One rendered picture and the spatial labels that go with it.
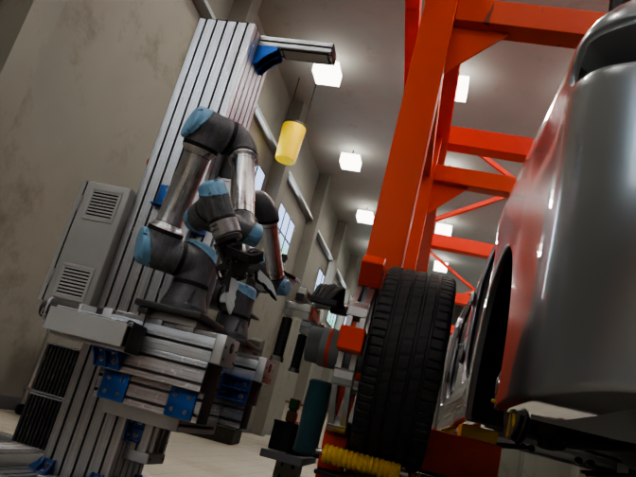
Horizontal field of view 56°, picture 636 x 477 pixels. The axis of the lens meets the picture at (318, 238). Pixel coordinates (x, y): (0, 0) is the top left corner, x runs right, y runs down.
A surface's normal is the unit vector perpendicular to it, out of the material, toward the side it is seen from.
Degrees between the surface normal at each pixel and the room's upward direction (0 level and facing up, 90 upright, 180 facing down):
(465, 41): 90
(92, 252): 90
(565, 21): 90
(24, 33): 90
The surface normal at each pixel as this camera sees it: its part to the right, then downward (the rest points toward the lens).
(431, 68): -0.13, -0.32
